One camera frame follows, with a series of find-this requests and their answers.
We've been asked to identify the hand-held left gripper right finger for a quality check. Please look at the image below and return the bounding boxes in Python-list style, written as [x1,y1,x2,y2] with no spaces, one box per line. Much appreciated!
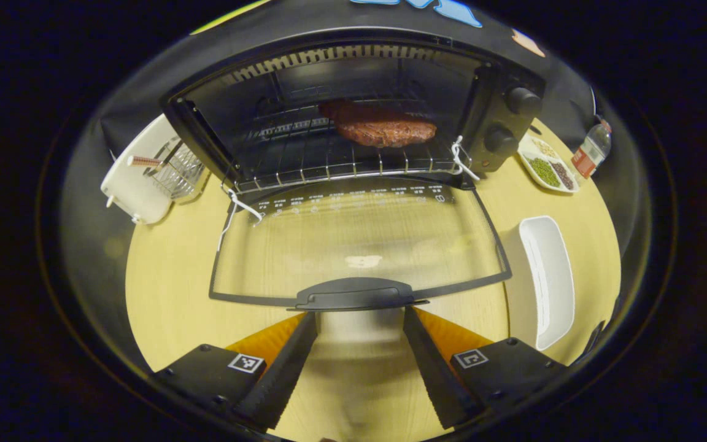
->
[403,306,569,430]

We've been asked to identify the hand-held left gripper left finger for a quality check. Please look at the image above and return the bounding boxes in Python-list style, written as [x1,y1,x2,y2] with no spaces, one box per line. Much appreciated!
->
[154,311,319,430]

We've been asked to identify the red meat piece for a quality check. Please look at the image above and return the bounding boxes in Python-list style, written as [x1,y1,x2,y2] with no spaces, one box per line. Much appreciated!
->
[319,99,438,149]

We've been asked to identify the black electric oven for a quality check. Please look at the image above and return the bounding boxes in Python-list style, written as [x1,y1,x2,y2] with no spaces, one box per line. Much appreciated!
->
[158,26,547,312]

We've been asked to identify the white rectangular tray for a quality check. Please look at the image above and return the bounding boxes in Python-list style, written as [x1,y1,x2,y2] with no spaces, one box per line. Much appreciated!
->
[518,215,576,351]

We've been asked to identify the green mung beans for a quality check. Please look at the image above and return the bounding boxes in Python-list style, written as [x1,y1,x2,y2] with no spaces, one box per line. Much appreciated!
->
[527,157,560,188]

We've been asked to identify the dark red beans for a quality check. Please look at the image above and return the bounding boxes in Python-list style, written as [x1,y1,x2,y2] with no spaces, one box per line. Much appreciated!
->
[551,162,575,190]

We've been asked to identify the white appliance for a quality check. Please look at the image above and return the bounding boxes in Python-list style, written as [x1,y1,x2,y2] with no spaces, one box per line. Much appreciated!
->
[101,114,182,225]

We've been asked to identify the white divided dish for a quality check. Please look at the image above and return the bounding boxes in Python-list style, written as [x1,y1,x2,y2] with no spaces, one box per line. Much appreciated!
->
[517,136,580,194]

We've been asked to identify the plastic bottle with red label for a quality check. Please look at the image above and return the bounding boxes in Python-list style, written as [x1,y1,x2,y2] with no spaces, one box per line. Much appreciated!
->
[571,118,613,180]

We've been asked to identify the black backdrop cloth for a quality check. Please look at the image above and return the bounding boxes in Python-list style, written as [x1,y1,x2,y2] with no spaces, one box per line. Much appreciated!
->
[59,0,652,277]

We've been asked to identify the white cord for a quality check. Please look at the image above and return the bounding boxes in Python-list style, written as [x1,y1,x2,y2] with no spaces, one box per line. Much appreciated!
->
[216,187,265,252]
[450,135,481,182]

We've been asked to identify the metal oven wire rack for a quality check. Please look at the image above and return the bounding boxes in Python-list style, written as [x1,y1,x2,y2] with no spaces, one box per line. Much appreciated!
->
[231,98,462,194]

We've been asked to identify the wire strainer with wooden handle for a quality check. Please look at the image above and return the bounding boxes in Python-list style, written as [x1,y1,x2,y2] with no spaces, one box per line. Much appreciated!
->
[128,138,208,202]

